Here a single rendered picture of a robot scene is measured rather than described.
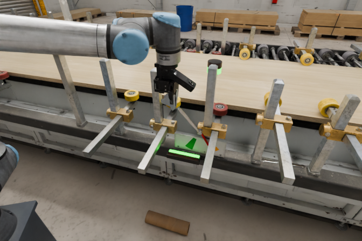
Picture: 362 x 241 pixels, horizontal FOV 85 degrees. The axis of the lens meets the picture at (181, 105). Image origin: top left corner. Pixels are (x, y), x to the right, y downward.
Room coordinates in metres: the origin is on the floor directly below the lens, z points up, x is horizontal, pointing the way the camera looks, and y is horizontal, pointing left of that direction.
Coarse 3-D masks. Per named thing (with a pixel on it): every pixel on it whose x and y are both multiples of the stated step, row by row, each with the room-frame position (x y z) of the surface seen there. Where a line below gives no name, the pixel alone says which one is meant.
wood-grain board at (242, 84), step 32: (0, 64) 1.44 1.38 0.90; (32, 64) 1.44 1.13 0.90; (96, 64) 1.44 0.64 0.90; (192, 64) 1.44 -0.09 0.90; (224, 64) 1.44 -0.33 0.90; (256, 64) 1.44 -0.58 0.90; (288, 64) 1.44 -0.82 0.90; (192, 96) 0.95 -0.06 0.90; (224, 96) 0.95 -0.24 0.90; (256, 96) 0.95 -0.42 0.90; (288, 96) 0.95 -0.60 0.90; (320, 96) 0.95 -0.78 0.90
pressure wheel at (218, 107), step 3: (216, 105) 0.85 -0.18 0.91; (219, 105) 0.84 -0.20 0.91; (222, 105) 0.85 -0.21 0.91; (225, 105) 0.85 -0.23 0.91; (213, 108) 0.83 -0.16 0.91; (216, 108) 0.83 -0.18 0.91; (219, 108) 0.83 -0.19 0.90; (222, 108) 0.83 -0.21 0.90; (225, 108) 0.83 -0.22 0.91; (213, 111) 0.82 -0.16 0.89; (216, 111) 0.81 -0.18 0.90; (219, 111) 0.80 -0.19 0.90; (222, 111) 0.80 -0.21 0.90; (225, 111) 0.81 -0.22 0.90; (216, 114) 0.81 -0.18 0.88; (219, 114) 0.80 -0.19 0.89; (222, 114) 0.81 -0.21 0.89; (225, 114) 0.81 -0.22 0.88
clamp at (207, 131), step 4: (200, 124) 0.74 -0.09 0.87; (212, 124) 0.74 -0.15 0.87; (216, 124) 0.74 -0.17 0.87; (220, 124) 0.74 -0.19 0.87; (200, 128) 0.73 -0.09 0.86; (204, 128) 0.72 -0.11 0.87; (208, 128) 0.72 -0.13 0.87; (212, 128) 0.71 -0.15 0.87; (216, 128) 0.71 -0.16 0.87; (220, 128) 0.71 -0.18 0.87; (204, 132) 0.72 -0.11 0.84; (208, 132) 0.71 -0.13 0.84; (220, 132) 0.70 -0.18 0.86; (224, 132) 0.69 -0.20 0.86; (220, 136) 0.70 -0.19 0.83; (224, 136) 0.69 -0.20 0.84
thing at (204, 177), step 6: (216, 120) 0.78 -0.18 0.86; (216, 132) 0.70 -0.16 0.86; (210, 138) 0.66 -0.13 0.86; (216, 138) 0.66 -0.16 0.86; (210, 144) 0.62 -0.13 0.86; (210, 150) 0.58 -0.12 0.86; (210, 156) 0.55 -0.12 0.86; (204, 162) 0.52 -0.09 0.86; (210, 162) 0.52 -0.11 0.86; (204, 168) 0.49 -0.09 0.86; (210, 168) 0.49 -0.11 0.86; (204, 174) 0.47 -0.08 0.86; (204, 180) 0.45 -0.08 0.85
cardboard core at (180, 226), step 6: (150, 210) 0.78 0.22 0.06; (150, 216) 0.73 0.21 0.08; (156, 216) 0.72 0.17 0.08; (162, 216) 0.73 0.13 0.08; (168, 216) 0.73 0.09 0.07; (150, 222) 0.70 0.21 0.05; (156, 222) 0.69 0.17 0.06; (162, 222) 0.69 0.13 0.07; (168, 222) 0.69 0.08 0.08; (174, 222) 0.69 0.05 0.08; (180, 222) 0.69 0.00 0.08; (186, 222) 0.69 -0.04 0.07; (168, 228) 0.66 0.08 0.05; (174, 228) 0.66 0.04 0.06; (180, 228) 0.65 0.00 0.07; (186, 228) 0.65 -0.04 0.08; (186, 234) 0.63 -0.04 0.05
